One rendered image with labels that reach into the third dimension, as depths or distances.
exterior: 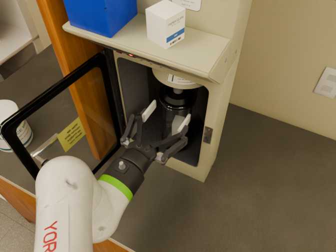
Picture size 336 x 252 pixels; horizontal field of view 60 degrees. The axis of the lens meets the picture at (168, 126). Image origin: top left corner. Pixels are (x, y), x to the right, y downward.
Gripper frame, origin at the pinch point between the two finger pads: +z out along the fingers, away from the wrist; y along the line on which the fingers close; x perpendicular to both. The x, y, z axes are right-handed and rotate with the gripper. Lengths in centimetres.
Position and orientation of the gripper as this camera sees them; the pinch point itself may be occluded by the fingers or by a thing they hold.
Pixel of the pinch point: (168, 114)
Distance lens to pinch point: 84.3
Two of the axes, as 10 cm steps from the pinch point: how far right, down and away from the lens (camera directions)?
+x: 0.0, 6.2, 7.8
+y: -8.8, -3.8, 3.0
